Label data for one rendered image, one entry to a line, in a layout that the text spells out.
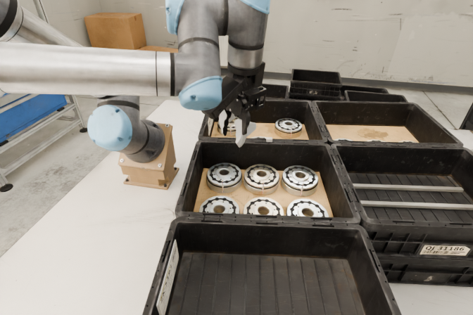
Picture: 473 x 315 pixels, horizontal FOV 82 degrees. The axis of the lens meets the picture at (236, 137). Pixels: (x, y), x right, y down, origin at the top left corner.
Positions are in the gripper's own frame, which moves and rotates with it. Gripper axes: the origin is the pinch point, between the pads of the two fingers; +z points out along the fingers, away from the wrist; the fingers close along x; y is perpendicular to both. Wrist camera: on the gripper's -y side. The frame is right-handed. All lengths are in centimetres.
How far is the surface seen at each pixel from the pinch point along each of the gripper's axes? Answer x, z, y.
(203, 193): 1.3, 17.4, -7.4
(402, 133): -24, 14, 68
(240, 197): -6.9, 16.4, -0.8
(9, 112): 183, 75, -42
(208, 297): -22.2, 14.6, -23.8
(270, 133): 9.5, 18.5, 30.6
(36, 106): 194, 82, -26
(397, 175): -33, 13, 42
